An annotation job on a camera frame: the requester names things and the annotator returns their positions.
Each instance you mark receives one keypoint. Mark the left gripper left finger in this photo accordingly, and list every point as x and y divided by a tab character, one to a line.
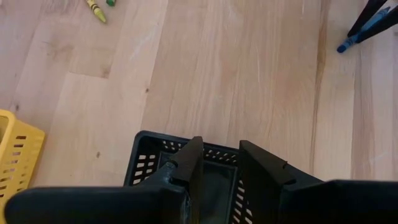
186	174

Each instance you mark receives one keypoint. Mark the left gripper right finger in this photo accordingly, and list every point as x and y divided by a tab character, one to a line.
261	174

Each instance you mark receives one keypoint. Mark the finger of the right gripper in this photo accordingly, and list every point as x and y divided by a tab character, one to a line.
382	25
370	12

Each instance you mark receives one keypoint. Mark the yellow plastic basket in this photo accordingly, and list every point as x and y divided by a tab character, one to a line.
18	155

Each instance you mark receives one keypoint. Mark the yellow-green crayon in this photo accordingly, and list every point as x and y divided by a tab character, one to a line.
97	12

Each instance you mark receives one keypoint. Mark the black plastic basket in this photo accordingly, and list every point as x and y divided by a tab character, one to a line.
146	149

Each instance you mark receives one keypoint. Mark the green crayon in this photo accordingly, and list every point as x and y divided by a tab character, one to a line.
110	2

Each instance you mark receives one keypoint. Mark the blue crayon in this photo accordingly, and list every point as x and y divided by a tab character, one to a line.
346	45

